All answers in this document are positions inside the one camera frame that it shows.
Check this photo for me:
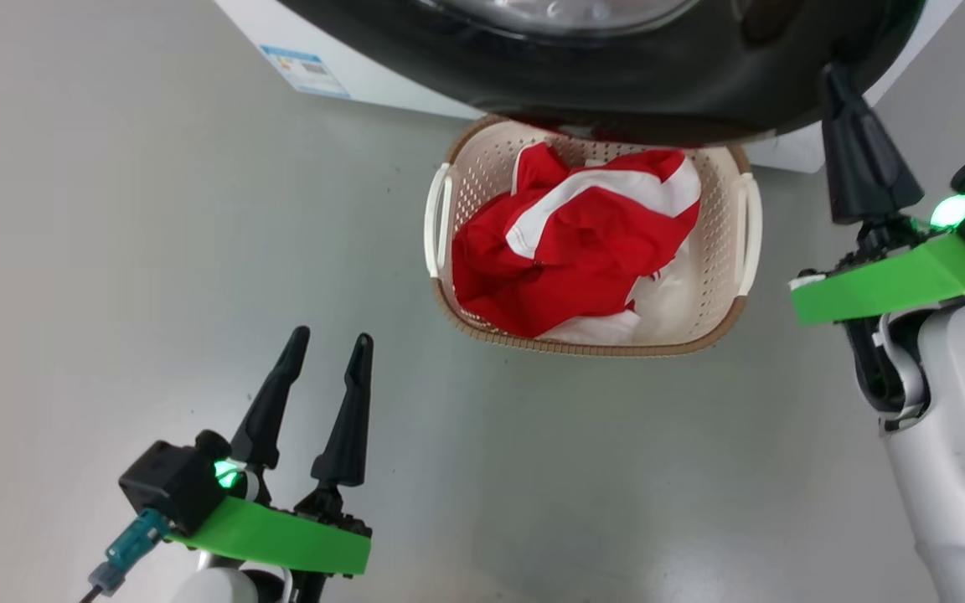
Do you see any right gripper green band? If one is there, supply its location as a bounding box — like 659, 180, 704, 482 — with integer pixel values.
788, 63, 965, 327

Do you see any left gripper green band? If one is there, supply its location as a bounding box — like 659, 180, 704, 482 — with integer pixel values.
166, 326, 374, 577

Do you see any dark grey washing machine door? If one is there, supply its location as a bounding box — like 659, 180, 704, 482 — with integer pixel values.
277, 0, 927, 147

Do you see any red and white garment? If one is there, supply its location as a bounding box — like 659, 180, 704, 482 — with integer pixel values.
452, 141, 703, 346

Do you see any cream perforated laundry basket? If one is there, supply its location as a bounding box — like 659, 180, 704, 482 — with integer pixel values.
424, 115, 762, 358

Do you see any white front-load washing machine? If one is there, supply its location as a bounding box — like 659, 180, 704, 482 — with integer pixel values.
214, 0, 965, 174

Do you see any blue energy label sticker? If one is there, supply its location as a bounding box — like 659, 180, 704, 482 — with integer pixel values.
261, 44, 352, 100

